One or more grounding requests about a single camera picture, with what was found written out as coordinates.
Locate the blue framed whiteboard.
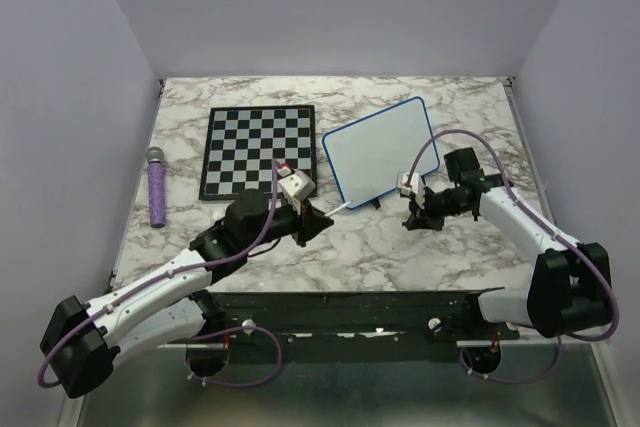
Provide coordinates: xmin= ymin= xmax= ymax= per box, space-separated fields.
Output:
xmin=321 ymin=96 xmax=440 ymax=210

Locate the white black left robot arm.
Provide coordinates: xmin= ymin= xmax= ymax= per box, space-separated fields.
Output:
xmin=37 ymin=189 xmax=334 ymax=398

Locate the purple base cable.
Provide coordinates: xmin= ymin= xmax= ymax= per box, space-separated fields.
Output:
xmin=186 ymin=320 xmax=285 ymax=389
xmin=459 ymin=336 xmax=564 ymax=387

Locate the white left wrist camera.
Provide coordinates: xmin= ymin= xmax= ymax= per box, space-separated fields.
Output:
xmin=278 ymin=166 xmax=316 ymax=212

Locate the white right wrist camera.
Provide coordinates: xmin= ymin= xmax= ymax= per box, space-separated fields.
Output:
xmin=396 ymin=172 xmax=425 ymax=208

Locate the black white chessboard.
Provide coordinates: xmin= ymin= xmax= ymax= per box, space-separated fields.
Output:
xmin=199 ymin=105 xmax=317 ymax=202

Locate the purple toy microphone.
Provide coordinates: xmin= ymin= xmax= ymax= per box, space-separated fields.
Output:
xmin=145 ymin=147 xmax=166 ymax=228

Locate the white blue whiteboard marker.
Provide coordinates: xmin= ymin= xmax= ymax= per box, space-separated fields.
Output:
xmin=325 ymin=201 xmax=351 ymax=218

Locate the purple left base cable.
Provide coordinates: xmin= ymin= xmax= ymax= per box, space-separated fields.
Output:
xmin=186 ymin=320 xmax=285 ymax=389

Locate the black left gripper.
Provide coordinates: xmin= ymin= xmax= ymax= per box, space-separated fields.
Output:
xmin=244 ymin=197 xmax=335 ymax=250

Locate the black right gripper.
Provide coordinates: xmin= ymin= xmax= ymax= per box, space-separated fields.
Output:
xmin=407 ymin=184 xmax=469 ymax=231

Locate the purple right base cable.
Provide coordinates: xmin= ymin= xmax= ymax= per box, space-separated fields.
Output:
xmin=459 ymin=336 xmax=564 ymax=387

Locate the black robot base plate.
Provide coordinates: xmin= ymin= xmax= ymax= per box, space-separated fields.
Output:
xmin=188 ymin=291 xmax=519 ymax=364

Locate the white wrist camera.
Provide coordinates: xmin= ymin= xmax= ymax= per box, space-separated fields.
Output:
xmin=396 ymin=172 xmax=425 ymax=208
xmin=278 ymin=166 xmax=316 ymax=212

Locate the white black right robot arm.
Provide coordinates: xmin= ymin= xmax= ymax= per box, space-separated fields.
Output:
xmin=397 ymin=148 xmax=614 ymax=339

